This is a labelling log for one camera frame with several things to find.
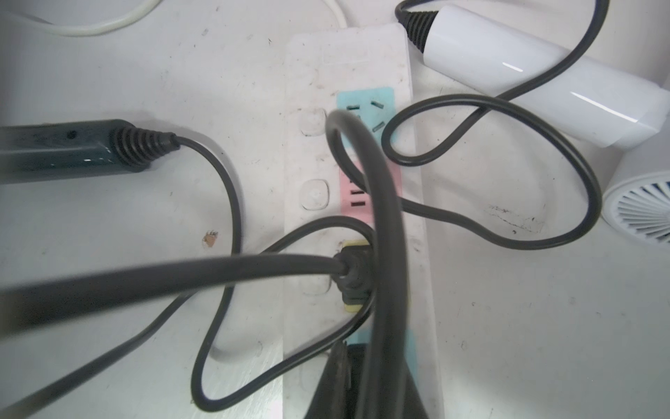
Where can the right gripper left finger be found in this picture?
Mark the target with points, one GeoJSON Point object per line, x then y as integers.
{"type": "Point", "coordinates": [330, 398]}

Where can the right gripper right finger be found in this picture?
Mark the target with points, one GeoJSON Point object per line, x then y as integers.
{"type": "Point", "coordinates": [413, 407]}

